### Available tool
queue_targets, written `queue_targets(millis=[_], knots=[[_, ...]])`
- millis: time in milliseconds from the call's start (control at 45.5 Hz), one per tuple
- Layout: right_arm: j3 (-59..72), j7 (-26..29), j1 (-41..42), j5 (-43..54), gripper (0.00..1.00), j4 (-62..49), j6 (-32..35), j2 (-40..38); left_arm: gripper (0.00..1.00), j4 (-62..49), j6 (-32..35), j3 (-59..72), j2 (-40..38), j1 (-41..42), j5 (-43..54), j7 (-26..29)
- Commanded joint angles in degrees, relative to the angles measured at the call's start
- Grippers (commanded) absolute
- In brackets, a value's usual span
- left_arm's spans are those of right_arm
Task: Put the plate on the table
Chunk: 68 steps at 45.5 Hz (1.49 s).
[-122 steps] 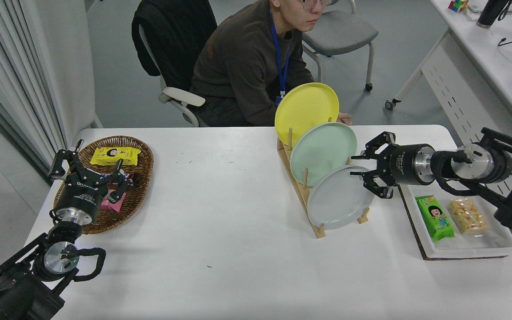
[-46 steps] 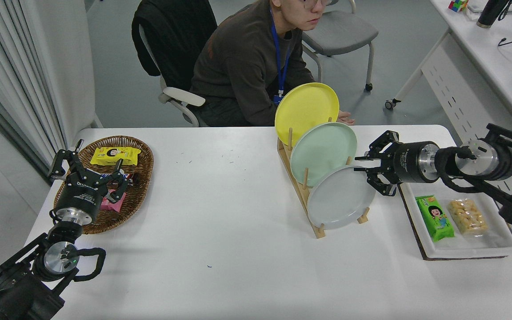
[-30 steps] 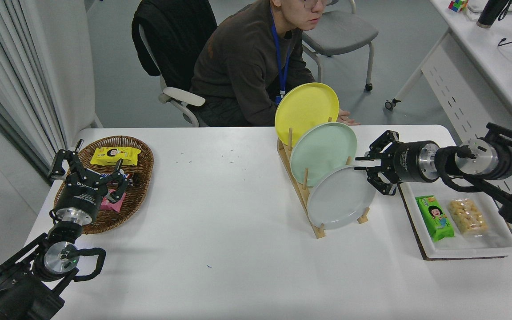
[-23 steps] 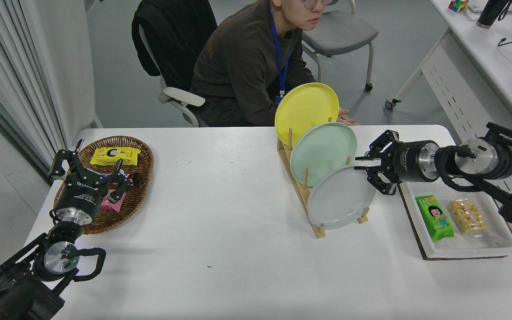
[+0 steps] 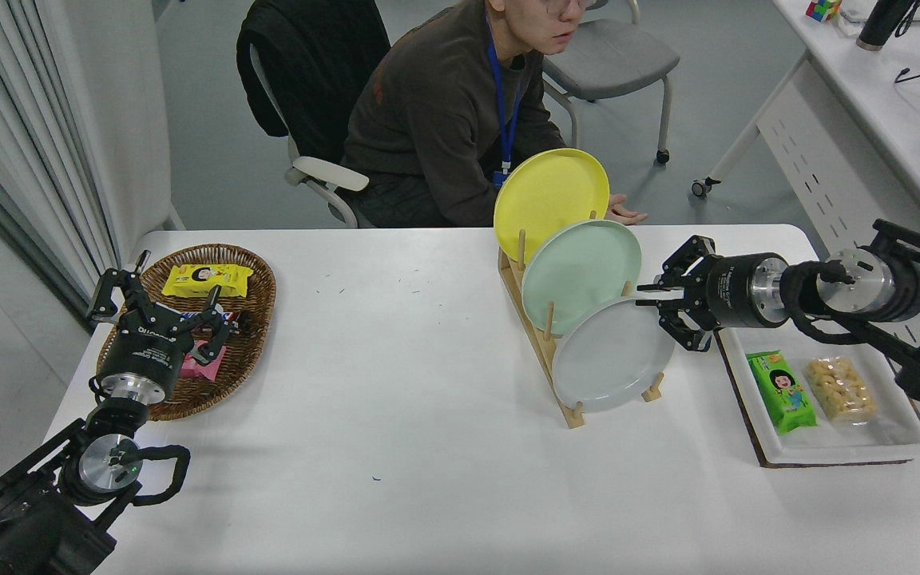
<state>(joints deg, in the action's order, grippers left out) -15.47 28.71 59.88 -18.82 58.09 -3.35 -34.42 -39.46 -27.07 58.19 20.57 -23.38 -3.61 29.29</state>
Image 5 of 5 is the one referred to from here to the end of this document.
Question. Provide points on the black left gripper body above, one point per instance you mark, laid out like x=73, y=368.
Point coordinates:
x=144, y=351

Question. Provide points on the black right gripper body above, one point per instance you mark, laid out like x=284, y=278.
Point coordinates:
x=730, y=291

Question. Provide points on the grey plate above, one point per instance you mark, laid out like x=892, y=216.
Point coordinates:
x=604, y=359

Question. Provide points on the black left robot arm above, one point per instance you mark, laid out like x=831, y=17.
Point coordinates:
x=29, y=527

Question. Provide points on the mint green plate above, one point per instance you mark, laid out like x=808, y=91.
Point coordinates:
x=580, y=275

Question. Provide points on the wooden plate rack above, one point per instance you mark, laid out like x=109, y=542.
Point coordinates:
x=574, y=417

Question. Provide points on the yellow plate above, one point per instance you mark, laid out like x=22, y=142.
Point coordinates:
x=548, y=200

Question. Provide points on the person's hand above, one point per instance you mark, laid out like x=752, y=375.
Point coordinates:
x=626, y=212

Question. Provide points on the dark blue snack bar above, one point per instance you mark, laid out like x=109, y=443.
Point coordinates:
x=230, y=316

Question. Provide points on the pink snack pack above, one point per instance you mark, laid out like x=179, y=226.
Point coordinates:
x=196, y=371

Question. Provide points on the yellow snack pack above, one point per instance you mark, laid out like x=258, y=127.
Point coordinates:
x=220, y=279

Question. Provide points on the brown wicker basket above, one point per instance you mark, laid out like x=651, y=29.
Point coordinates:
x=260, y=303

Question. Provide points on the green snack pack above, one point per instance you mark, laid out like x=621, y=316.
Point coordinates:
x=783, y=395

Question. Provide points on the clear bag of yellow snacks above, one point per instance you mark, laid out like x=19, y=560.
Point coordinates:
x=839, y=391

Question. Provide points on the white rectangular tray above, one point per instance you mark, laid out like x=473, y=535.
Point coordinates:
x=835, y=439

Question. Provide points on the white curtain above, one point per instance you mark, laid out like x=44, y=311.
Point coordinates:
x=13, y=120

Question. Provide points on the grey chair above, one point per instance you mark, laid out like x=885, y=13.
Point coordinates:
x=612, y=56

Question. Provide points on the white desk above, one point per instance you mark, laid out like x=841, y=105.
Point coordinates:
x=907, y=120

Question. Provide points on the black jacket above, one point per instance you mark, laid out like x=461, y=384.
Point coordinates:
x=308, y=64

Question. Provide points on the colourful puzzle cube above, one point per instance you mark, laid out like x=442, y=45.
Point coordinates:
x=823, y=9

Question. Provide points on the person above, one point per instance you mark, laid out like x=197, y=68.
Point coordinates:
x=428, y=112

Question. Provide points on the black bottle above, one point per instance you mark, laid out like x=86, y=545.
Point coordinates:
x=883, y=20

